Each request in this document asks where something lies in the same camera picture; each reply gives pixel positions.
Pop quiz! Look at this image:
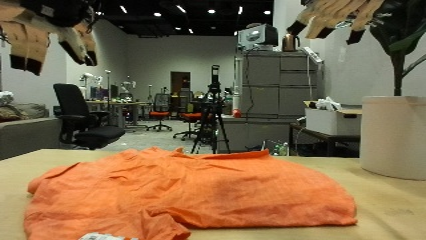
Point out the orange button-up shirt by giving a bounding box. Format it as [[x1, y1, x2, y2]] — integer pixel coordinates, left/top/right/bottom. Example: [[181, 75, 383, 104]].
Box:
[[24, 146, 358, 240]]

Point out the white power strip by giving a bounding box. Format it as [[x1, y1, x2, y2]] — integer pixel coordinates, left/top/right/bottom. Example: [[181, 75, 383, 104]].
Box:
[[302, 46, 325, 64]]

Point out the copper kettle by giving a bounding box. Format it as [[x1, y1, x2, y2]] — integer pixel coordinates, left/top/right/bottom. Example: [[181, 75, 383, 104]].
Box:
[[281, 33, 302, 53]]

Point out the gray boxy appliance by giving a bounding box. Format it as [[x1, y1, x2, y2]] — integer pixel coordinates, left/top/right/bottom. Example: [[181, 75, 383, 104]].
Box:
[[237, 23, 279, 51]]

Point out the green leafy plant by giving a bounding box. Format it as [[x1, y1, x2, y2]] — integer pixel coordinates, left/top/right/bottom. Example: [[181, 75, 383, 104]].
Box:
[[370, 0, 426, 98]]

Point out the tall gray filing cabinet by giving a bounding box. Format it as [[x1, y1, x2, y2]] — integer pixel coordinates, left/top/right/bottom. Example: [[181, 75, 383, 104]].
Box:
[[238, 49, 325, 119]]

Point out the white plastic bag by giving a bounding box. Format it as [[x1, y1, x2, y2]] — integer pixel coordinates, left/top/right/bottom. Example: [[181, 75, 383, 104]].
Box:
[[314, 96, 343, 112]]

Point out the white cardboard box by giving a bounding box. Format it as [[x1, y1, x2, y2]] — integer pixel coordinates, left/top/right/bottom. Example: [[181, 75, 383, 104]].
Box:
[[303, 105, 363, 136]]

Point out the dark side table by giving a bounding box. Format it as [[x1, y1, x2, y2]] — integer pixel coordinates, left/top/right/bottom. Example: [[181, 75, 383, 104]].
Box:
[[289, 122, 362, 158]]

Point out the large white plant pot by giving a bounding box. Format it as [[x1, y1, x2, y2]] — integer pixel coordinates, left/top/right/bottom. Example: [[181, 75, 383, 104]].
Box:
[[358, 95, 426, 182]]

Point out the low gray cabinet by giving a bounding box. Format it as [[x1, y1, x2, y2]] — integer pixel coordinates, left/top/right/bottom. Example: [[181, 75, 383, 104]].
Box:
[[217, 116, 297, 154]]

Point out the brown door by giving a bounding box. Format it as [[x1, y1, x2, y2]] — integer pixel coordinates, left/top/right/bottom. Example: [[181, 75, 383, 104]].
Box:
[[170, 71, 191, 98]]

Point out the green plastic bottle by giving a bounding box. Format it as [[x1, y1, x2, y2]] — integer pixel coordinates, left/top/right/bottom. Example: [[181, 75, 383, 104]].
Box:
[[270, 141, 290, 157]]

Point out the orange seat office chair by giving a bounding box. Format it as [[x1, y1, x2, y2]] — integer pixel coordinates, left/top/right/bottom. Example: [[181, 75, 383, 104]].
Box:
[[145, 93, 174, 132], [172, 89, 206, 141]]

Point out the wooden office desk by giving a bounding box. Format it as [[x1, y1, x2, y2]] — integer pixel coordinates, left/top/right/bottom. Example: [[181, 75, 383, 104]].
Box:
[[85, 100, 150, 129]]

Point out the black office chair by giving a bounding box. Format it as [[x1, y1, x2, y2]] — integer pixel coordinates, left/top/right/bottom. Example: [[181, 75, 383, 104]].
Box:
[[52, 83, 126, 150]]

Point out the brown gray cushion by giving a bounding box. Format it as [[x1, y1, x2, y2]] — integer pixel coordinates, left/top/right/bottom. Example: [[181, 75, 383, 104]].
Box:
[[0, 102, 50, 123]]

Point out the gray couch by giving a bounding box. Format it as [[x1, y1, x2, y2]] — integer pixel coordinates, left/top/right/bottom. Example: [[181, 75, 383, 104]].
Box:
[[0, 116, 64, 161]]

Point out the black camera tripod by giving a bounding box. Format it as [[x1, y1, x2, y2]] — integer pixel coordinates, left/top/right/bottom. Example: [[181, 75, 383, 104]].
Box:
[[190, 64, 231, 155]]

